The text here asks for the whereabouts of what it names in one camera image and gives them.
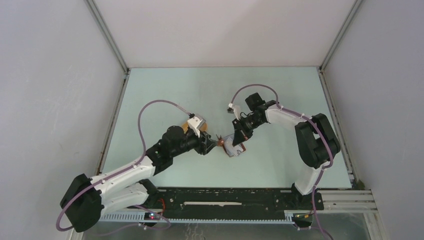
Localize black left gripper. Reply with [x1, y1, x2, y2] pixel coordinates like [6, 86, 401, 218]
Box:
[171, 127, 218, 158]

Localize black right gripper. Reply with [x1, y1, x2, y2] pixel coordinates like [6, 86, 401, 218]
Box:
[232, 114, 265, 147]

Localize brown leather card holder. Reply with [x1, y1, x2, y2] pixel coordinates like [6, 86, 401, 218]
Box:
[217, 134, 246, 158]

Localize white striped credit cards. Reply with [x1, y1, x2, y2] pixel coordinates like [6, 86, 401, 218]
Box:
[224, 140, 245, 157]

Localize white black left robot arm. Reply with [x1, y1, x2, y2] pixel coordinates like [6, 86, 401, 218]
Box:
[60, 125, 222, 233]

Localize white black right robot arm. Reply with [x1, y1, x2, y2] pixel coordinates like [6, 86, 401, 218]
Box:
[224, 93, 341, 209]

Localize orange plastic tray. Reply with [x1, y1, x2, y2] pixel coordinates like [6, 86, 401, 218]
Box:
[181, 122, 208, 133]

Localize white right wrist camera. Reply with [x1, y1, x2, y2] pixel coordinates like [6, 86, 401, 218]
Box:
[227, 102, 241, 120]

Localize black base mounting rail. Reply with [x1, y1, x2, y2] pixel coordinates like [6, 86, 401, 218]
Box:
[142, 187, 325, 221]

